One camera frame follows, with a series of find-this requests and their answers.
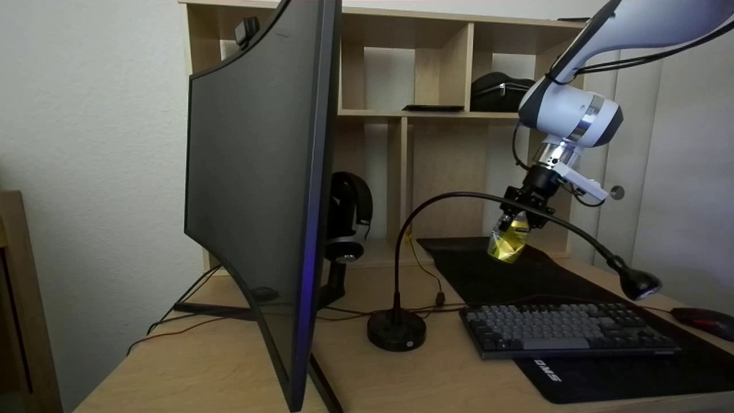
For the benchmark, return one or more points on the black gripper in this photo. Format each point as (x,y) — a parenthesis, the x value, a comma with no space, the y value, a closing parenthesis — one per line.
(530,198)

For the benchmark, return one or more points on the yellow drink can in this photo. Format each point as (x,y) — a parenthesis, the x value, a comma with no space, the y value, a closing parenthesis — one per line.
(508,237)

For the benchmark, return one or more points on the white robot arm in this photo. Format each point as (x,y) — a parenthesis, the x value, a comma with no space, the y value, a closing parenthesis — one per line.
(619,35)

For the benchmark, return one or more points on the black desk mat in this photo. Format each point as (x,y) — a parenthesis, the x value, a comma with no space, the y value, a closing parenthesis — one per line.
(538,278)

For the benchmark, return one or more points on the black bag on shelf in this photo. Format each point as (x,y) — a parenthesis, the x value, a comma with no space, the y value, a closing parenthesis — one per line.
(499,92)

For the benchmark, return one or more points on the wooden shelf unit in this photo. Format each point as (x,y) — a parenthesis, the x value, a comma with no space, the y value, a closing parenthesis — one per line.
(387,60)

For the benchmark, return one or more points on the black flat item on shelf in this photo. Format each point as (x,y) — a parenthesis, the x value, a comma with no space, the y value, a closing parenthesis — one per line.
(432,108)

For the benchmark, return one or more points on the grey mechanical keyboard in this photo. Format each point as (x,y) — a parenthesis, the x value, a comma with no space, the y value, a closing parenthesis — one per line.
(562,331)

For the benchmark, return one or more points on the black headphones on stand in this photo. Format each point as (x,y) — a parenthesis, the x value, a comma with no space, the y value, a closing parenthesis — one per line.
(350,218)

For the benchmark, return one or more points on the black gooseneck desk microphone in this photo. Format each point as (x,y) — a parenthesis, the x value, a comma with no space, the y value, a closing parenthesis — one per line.
(404,328)

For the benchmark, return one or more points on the black and orange mouse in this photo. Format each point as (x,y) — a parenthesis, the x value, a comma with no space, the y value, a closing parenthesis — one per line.
(705,319)

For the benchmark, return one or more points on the black curved monitor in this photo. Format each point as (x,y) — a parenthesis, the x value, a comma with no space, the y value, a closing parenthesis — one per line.
(257,174)

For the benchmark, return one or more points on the wooden side cabinet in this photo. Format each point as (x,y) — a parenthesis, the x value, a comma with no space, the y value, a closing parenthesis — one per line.
(28,381)

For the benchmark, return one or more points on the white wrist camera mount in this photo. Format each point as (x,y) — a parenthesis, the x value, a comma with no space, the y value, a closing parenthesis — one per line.
(561,160)

